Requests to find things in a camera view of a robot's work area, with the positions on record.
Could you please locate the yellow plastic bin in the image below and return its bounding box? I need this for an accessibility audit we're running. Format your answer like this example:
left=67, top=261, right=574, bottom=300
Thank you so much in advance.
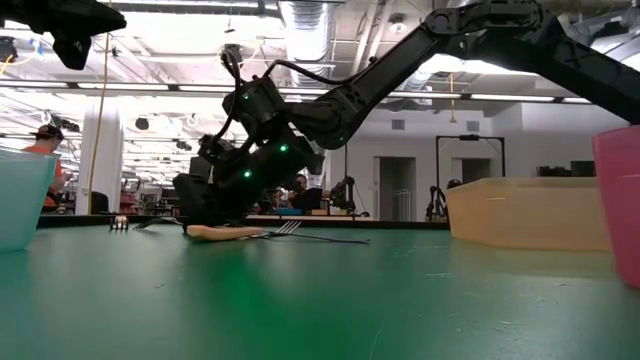
left=444, top=177, right=612, bottom=252

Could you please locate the white pillar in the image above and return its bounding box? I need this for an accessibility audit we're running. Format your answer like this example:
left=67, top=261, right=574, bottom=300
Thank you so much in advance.
left=74, top=97, right=125, bottom=216

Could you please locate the yellow hanging cable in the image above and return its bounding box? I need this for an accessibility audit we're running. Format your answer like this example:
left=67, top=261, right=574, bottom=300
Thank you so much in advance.
left=86, top=29, right=114, bottom=216

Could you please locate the long light bar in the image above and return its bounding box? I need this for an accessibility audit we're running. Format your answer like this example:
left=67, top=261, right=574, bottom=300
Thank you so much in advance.
left=0, top=79, right=594, bottom=105

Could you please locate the black round ceiling camera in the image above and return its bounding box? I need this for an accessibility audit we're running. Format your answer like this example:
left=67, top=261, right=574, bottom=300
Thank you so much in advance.
left=218, top=43, right=245, bottom=71

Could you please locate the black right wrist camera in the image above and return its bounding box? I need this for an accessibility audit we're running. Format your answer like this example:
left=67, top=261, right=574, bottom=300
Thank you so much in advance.
left=197, top=133, right=236, bottom=166

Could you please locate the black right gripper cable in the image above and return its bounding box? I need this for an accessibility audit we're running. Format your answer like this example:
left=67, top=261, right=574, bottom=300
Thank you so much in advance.
left=214, top=47, right=361, bottom=146

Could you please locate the teal plastic bin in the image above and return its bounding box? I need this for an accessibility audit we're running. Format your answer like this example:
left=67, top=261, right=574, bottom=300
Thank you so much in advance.
left=0, top=148, right=58, bottom=253

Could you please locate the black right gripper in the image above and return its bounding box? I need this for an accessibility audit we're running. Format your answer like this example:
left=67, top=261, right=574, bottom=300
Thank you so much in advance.
left=172, top=134, right=326, bottom=235

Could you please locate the black ceiling device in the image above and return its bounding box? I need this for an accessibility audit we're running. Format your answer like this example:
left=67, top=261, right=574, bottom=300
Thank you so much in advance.
left=0, top=35, right=19, bottom=64

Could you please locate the black monitor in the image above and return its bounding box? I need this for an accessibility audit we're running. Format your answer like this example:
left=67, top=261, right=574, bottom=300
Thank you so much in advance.
left=537, top=160, right=597, bottom=178
left=188, top=155, right=214, bottom=181

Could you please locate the grey door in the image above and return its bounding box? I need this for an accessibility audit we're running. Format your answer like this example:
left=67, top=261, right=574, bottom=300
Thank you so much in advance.
left=374, top=156, right=418, bottom=223

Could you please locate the pink plastic bin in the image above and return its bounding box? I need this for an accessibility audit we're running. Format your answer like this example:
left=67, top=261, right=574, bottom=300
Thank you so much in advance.
left=592, top=125, right=640, bottom=291

